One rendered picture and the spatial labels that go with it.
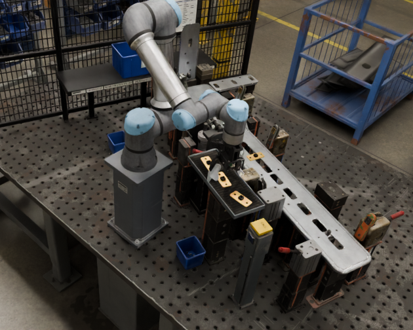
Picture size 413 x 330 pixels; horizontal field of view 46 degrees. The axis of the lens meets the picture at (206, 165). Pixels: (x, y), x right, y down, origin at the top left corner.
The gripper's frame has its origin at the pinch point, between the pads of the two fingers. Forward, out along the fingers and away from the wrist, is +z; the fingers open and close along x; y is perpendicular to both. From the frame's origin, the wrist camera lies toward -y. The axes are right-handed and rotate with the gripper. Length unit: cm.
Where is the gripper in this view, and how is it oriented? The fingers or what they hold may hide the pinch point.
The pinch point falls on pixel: (223, 177)
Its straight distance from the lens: 189.6
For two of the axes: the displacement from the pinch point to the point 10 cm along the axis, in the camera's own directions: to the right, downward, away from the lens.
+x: 9.0, -2.0, 3.8
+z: -1.0, 7.6, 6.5
